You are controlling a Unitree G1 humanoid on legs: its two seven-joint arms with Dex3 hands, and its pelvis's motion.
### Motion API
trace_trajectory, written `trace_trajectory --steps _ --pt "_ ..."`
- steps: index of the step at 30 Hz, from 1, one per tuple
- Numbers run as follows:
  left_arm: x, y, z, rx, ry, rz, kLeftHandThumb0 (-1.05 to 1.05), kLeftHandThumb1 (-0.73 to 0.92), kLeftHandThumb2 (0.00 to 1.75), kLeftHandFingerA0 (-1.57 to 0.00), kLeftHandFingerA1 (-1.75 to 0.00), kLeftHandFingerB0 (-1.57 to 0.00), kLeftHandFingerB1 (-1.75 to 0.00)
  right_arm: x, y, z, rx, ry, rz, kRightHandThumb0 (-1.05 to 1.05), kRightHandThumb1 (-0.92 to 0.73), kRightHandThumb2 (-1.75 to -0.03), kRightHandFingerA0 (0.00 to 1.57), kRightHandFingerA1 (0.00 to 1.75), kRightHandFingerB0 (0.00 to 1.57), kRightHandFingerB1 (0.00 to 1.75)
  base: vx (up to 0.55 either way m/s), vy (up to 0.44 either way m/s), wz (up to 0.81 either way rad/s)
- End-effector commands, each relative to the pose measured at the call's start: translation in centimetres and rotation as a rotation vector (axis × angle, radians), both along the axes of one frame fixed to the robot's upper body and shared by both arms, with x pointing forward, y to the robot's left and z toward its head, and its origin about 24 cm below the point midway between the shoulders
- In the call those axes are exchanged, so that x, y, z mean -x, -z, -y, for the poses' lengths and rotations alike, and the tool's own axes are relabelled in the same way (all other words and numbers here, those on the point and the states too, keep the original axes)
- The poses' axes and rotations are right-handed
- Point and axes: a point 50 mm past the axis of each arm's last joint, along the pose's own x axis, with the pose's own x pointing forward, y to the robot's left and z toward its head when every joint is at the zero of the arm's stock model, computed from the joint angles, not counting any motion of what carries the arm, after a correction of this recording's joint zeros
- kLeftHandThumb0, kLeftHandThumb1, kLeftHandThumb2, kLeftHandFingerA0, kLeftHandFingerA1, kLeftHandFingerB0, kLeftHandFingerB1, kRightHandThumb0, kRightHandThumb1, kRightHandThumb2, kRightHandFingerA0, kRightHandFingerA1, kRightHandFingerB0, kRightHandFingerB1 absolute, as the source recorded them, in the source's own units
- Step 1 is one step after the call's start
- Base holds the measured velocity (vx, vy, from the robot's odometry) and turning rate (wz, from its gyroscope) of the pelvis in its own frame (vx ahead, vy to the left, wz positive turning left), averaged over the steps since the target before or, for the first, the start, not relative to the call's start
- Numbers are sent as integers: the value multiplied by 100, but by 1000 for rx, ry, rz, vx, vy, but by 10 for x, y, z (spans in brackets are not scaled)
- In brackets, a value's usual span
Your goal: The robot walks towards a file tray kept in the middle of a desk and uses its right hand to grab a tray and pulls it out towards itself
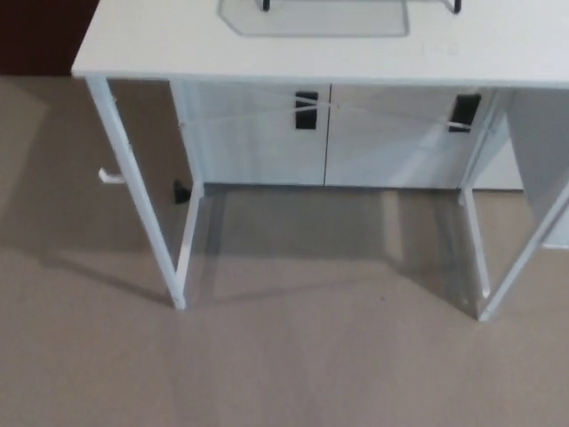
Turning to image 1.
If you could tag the small black floor object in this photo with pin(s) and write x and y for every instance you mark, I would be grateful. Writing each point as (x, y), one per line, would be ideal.
(180, 192)

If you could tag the white cabinet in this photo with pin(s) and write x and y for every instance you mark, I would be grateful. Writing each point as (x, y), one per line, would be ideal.
(266, 151)

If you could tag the dark brown wooden panel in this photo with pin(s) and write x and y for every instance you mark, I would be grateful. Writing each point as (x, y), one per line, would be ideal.
(35, 35)

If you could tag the white desk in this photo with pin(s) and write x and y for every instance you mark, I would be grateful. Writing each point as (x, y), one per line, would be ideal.
(178, 44)

